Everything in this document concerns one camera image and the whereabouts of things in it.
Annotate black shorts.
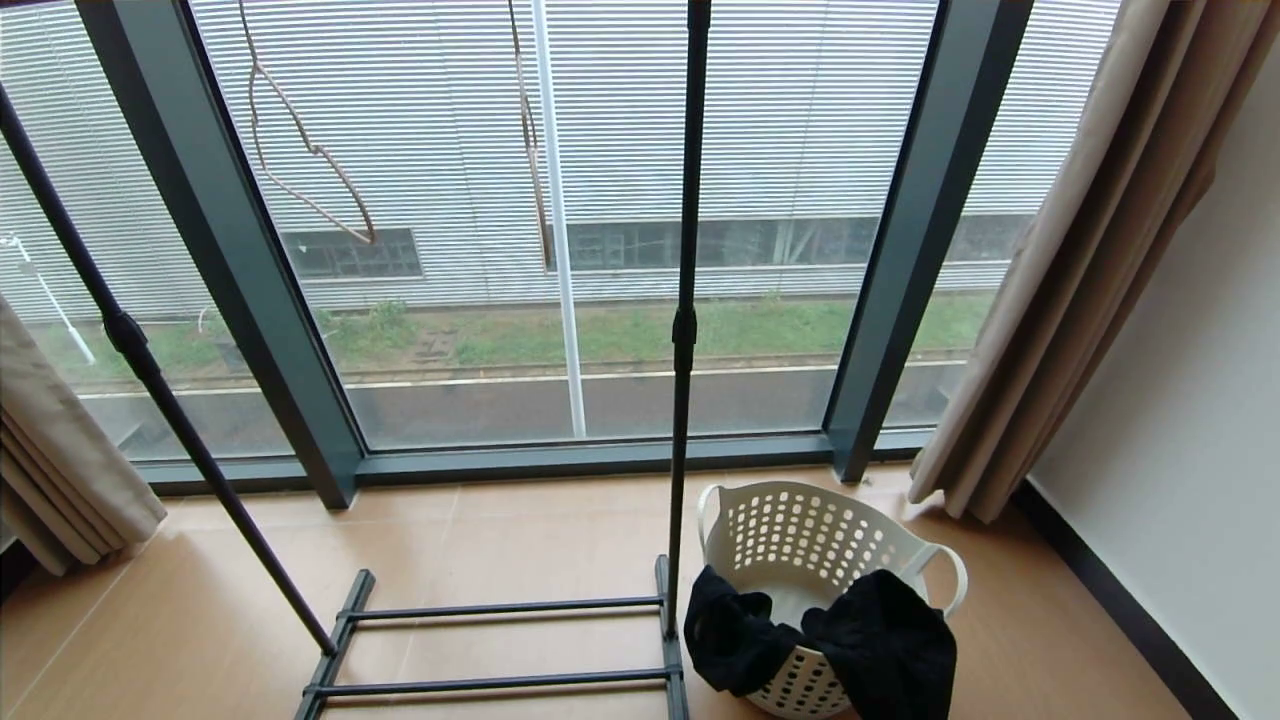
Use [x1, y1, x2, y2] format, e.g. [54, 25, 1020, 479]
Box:
[800, 568, 958, 720]

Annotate black clothes rack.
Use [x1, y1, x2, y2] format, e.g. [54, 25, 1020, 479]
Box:
[0, 0, 713, 720]

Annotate pink clothes hanger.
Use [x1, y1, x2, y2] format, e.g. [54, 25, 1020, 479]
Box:
[238, 0, 379, 246]
[507, 0, 554, 273]

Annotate white laundry basket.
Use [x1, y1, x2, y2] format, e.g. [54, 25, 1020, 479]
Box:
[697, 481, 969, 720]

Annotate black garment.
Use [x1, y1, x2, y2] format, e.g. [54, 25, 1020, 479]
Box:
[683, 565, 806, 698]

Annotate beige curtain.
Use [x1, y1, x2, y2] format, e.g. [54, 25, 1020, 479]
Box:
[0, 295, 168, 578]
[908, 0, 1280, 524]

